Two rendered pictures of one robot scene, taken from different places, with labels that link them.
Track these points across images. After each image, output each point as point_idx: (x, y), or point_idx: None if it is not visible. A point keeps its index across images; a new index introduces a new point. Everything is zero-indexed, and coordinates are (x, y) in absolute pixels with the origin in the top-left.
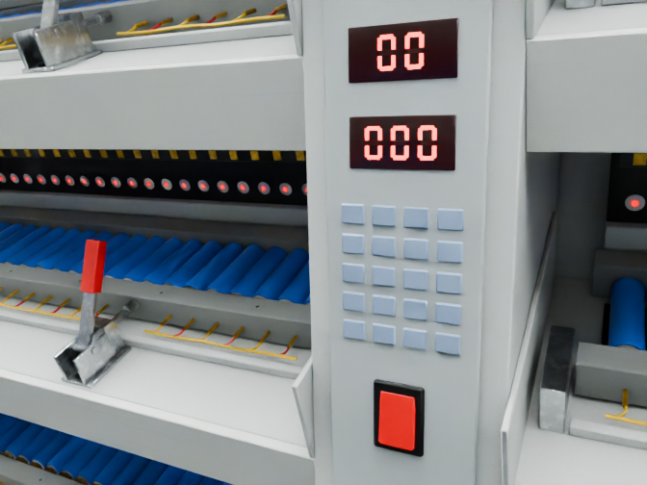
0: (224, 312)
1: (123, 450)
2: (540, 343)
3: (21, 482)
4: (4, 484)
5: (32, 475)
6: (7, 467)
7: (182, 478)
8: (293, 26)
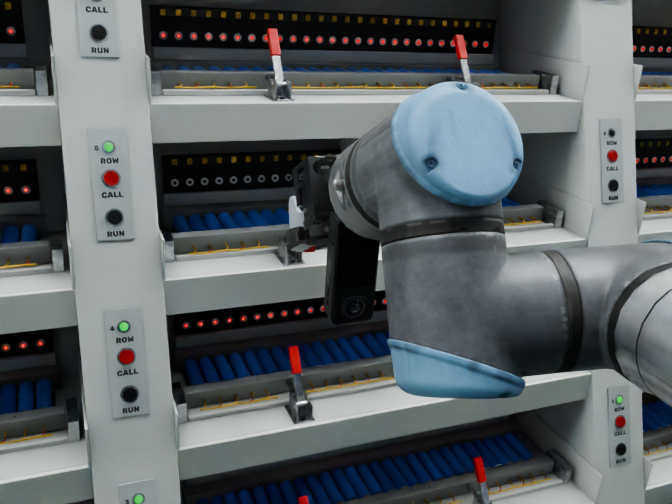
0: None
1: (373, 70)
2: None
3: (344, 73)
4: (320, 85)
5: (345, 72)
6: (321, 72)
7: (422, 72)
8: None
